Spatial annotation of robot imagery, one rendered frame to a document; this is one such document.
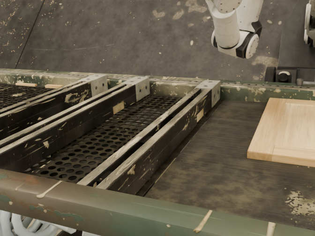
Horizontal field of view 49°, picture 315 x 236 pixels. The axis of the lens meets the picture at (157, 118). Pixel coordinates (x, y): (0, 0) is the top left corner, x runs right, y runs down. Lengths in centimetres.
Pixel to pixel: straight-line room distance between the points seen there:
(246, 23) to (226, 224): 96
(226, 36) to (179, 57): 150
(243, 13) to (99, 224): 96
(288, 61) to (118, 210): 203
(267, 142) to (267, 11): 174
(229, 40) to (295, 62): 116
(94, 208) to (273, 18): 239
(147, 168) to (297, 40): 165
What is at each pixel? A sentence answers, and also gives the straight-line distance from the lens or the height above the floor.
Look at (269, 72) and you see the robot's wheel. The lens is 212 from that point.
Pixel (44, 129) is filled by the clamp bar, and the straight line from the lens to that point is 91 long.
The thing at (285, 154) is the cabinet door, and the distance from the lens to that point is 85.
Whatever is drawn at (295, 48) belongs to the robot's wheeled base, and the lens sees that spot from 222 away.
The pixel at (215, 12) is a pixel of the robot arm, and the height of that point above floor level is 132.
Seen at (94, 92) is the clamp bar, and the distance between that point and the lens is 143.
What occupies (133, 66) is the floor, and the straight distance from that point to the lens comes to 261.
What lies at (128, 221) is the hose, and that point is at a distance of 20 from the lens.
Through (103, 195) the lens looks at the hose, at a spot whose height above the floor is 192.
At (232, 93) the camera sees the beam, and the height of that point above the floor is 90.
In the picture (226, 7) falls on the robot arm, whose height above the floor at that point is 139.
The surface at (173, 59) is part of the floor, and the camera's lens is 252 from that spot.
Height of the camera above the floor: 211
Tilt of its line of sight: 62 degrees down
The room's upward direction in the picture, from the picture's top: 46 degrees counter-clockwise
